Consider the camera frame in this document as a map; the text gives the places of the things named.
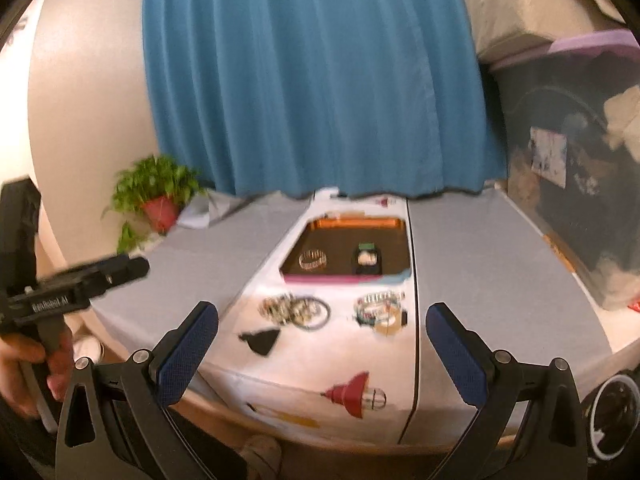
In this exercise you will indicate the black round bangle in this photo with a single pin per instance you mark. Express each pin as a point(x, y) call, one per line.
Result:
point(326, 317)

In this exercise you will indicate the white shoe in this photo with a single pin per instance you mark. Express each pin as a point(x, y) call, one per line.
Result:
point(90, 347)

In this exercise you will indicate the copper tray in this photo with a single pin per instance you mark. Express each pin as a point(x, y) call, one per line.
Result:
point(340, 245)

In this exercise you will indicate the pile of silver gold jewelry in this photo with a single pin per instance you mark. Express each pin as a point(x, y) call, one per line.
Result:
point(282, 309)

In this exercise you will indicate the black wheel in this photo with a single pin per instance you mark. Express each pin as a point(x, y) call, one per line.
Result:
point(612, 425)

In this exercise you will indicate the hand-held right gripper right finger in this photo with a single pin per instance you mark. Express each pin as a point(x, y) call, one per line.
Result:
point(457, 355)

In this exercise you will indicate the green plant in red pot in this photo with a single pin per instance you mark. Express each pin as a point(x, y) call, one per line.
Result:
point(160, 210)

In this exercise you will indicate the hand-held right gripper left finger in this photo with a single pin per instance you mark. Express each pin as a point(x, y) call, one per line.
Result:
point(187, 355)

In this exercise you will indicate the blue curtain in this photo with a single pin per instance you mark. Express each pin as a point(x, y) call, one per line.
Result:
point(310, 75)

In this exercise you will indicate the black tassel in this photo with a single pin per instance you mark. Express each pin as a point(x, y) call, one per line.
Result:
point(262, 342)

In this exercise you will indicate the person's left hand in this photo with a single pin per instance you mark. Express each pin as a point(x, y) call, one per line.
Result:
point(22, 370)

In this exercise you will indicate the brown cardboard tag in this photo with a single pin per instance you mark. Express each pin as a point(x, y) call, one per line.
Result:
point(390, 325)

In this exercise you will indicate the grey fabric storage box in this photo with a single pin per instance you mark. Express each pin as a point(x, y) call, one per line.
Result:
point(520, 5)

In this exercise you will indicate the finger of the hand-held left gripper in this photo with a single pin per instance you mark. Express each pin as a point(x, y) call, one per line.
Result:
point(129, 267)

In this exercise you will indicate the clear storage bin purple lid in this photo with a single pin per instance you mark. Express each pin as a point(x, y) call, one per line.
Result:
point(565, 125)

